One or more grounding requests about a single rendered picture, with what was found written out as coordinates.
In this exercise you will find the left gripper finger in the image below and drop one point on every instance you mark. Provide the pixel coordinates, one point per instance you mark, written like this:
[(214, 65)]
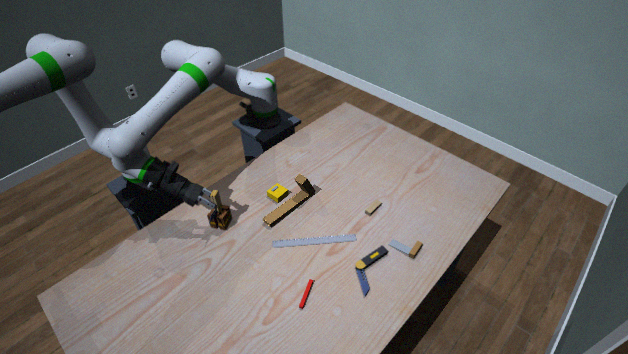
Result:
[(205, 201), (205, 191)]

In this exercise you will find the black sliding bevel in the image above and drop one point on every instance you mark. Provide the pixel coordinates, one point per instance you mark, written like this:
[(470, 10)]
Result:
[(367, 261)]

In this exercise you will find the grey flat bar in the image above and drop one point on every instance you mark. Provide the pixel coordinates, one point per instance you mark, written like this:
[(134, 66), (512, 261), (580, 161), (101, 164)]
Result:
[(314, 240)]

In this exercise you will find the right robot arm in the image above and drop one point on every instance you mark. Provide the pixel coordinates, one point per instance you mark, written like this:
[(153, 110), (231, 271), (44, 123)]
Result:
[(65, 63)]

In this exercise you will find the red rectangular bar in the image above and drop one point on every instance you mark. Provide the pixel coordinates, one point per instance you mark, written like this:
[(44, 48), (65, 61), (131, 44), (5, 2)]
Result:
[(302, 303)]

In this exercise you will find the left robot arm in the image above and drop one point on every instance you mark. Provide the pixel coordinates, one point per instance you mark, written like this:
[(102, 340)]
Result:
[(192, 77)]

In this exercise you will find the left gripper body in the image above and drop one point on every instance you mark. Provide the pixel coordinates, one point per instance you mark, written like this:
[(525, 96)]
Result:
[(160, 173)]

